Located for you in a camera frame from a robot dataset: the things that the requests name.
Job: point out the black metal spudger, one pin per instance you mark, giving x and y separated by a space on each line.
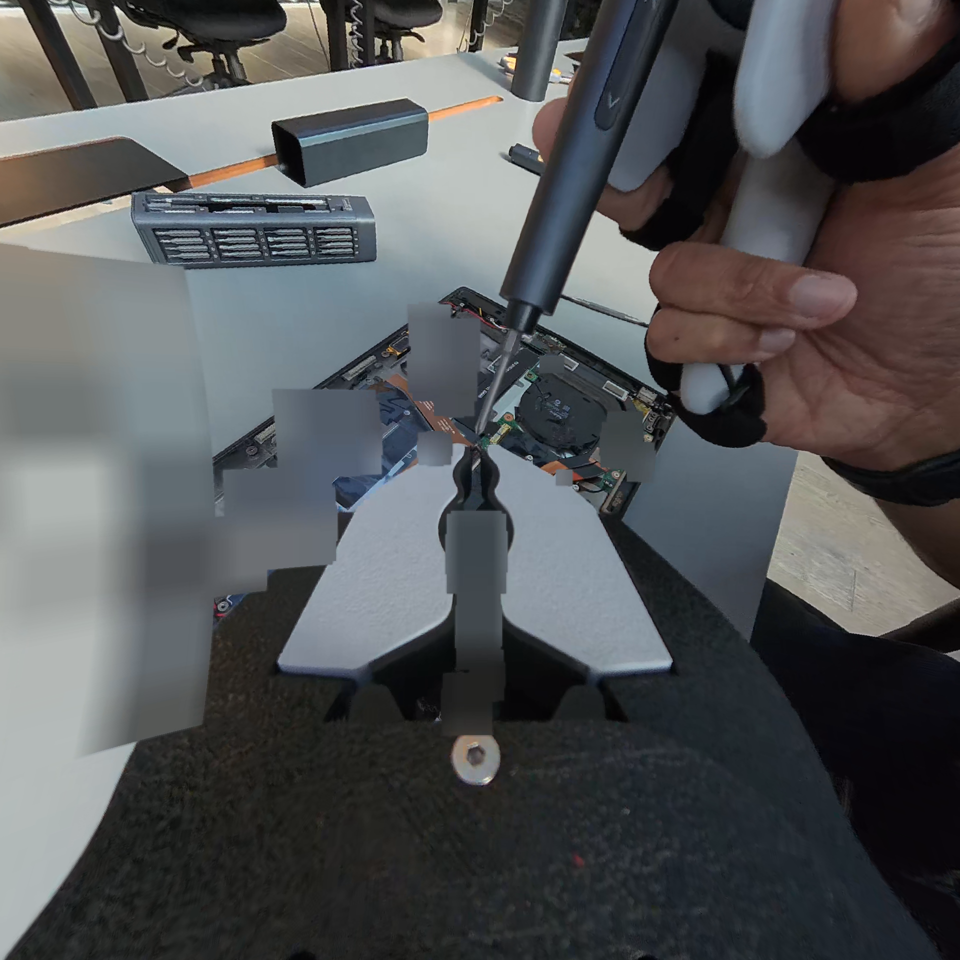
607 309

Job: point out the black office chair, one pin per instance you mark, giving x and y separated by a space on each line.
397 19
202 22

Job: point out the black laptop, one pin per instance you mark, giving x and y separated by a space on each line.
555 405

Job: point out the person's right hand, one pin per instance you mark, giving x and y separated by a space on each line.
862 360

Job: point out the person's right forearm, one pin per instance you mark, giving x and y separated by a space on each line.
937 532

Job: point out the grey metal case sleeve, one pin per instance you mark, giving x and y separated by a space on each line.
360 139

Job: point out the grey cylinder post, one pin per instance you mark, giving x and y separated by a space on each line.
538 52

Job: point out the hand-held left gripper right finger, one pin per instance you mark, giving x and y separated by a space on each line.
585 585

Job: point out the set of steel screwdriver bits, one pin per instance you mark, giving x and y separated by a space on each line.
240 244

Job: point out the person's dark pants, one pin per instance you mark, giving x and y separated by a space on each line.
862 712

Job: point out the grey screwdriver bit case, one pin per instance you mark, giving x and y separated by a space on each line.
360 225

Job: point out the dark flat panel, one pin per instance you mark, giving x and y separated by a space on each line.
82 180

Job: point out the grey electric screwdriver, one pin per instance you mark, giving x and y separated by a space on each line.
570 165

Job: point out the black pen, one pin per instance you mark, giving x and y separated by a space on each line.
525 159

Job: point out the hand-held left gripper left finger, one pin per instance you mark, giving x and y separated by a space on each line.
375 585

